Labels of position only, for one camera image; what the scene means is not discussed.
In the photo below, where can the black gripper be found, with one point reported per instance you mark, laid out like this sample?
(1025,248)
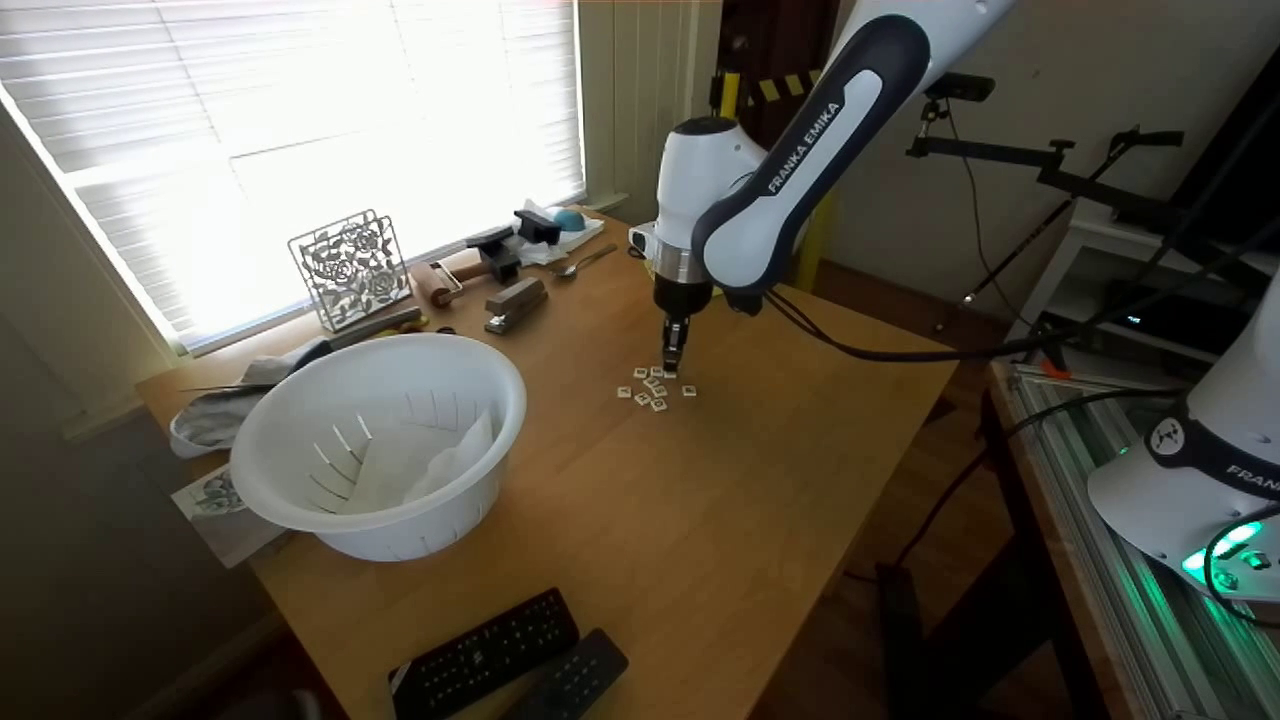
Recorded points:
(679,307)

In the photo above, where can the white letter tile P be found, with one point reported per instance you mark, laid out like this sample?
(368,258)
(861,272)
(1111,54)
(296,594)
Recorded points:
(689,391)

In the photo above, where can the white letter tile A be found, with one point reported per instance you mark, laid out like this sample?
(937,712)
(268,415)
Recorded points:
(620,392)

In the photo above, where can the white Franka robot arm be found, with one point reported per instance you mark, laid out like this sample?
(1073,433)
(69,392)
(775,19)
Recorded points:
(802,161)

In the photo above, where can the metal spoon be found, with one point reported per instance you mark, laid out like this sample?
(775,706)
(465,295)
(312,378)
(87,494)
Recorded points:
(586,261)

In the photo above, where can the white flat tray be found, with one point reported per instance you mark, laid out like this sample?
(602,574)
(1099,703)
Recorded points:
(576,243)

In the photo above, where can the grey metal stapler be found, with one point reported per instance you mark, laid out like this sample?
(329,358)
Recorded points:
(517,307)

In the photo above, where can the teal small item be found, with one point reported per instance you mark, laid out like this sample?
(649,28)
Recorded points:
(571,218)

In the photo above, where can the black round tape dispenser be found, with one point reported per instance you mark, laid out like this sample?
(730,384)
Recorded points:
(538,224)

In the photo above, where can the black hole punch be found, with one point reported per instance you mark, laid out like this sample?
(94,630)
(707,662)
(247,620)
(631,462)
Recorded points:
(494,248)

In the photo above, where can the brown wooden item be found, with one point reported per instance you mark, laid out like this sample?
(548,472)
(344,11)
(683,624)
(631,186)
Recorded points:
(437,287)

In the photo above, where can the white plastic bowl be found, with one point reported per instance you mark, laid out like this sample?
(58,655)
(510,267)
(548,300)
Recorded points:
(401,440)

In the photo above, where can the dark cabinet with hazard tape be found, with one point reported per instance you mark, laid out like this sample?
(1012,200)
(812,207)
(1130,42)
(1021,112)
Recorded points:
(755,42)

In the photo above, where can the small black remote control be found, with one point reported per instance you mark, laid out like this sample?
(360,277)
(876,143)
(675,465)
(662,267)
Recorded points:
(572,676)

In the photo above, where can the large black remote control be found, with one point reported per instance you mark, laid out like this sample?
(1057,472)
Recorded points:
(481,655)

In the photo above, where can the white shelf unit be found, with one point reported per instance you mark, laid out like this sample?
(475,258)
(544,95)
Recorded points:
(1092,255)

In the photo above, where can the white window blind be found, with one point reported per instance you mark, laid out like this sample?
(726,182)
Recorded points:
(264,134)

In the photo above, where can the grey cloth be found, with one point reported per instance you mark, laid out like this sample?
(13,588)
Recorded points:
(215,415)

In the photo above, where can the patterned paper card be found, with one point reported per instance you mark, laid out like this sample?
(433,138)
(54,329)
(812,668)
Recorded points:
(220,514)

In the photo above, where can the aluminium robot mounting platform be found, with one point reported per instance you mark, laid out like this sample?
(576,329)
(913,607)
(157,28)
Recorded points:
(1134,624)

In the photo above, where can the black camera on boom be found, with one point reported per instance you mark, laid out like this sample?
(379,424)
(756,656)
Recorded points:
(961,88)

